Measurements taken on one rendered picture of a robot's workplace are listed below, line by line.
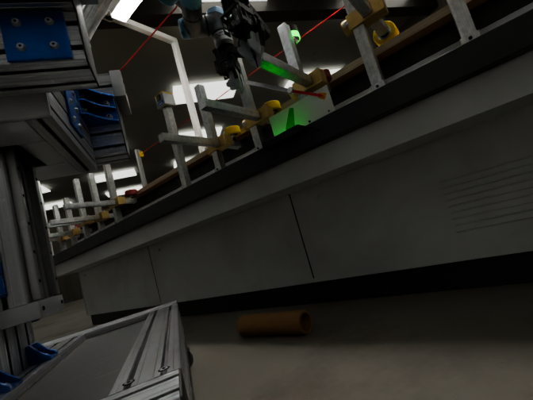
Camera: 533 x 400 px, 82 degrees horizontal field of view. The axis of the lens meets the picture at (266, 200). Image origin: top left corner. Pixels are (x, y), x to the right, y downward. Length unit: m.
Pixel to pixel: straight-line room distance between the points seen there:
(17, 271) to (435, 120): 1.07
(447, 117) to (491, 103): 0.10
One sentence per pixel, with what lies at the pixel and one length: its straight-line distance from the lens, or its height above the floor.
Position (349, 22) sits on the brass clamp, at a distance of 1.17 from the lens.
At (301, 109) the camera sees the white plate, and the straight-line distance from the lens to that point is 1.17.
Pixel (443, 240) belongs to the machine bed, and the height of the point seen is 0.18.
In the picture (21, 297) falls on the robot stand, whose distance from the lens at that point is 0.77.
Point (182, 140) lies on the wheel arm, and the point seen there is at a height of 0.81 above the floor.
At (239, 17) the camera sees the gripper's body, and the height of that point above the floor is 0.92.
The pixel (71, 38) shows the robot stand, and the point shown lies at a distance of 0.66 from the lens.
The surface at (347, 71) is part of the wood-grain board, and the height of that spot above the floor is 0.88.
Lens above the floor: 0.36
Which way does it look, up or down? 6 degrees up
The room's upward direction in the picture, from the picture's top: 16 degrees counter-clockwise
